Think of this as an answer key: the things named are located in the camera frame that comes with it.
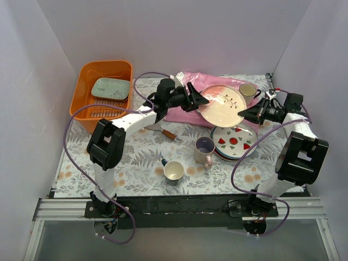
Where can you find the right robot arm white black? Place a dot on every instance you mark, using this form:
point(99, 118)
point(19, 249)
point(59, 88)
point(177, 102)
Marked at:
point(300, 159)

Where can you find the pink cloth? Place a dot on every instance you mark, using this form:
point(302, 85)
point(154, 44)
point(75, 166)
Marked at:
point(200, 82)

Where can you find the floral table mat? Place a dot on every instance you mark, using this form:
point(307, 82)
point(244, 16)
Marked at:
point(140, 172)

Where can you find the stack of coloured plates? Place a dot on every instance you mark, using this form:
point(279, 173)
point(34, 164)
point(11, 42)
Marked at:
point(225, 157)

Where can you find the iridescent mug pink handle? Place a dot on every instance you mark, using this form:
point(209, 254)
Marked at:
point(204, 148)

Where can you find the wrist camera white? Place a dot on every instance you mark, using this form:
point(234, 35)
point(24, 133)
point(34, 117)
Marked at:
point(178, 79)
point(272, 93)

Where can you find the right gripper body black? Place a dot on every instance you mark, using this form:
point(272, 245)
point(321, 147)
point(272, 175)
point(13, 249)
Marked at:
point(260, 112)

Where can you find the watermelon plate blue rim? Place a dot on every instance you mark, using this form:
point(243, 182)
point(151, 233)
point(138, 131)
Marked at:
point(233, 140)

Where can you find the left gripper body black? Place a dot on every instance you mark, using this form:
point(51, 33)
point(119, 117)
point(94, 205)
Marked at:
point(188, 97)

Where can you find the mint divided tray red berries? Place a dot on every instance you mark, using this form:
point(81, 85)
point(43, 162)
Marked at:
point(110, 88)

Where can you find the aluminium frame rail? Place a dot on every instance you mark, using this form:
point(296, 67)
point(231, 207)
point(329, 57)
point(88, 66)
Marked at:
point(73, 209)

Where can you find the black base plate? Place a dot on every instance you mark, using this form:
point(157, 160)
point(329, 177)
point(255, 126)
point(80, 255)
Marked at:
point(223, 210)

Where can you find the cream mug dark rim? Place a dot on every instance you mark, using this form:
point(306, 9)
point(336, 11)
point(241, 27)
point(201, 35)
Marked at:
point(249, 92)

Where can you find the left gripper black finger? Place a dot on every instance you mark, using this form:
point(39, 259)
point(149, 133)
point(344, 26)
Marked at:
point(191, 106)
point(194, 97)

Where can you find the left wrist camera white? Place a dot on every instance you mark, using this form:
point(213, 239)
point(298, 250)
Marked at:
point(178, 79)

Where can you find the orange plastic dish bin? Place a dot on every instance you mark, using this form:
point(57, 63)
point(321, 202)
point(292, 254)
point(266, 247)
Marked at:
point(89, 74)

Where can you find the cream cup teal handle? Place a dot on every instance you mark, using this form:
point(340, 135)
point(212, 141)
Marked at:
point(173, 172)

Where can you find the pink cream round plate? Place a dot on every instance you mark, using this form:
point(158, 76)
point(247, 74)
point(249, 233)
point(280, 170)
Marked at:
point(224, 105)

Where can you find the metal scraper wooden handle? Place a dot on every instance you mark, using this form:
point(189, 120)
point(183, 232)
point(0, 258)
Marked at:
point(165, 132)

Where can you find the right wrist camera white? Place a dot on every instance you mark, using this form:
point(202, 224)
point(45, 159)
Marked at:
point(272, 93)

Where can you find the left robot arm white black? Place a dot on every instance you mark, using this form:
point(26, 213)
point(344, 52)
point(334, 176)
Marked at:
point(106, 145)

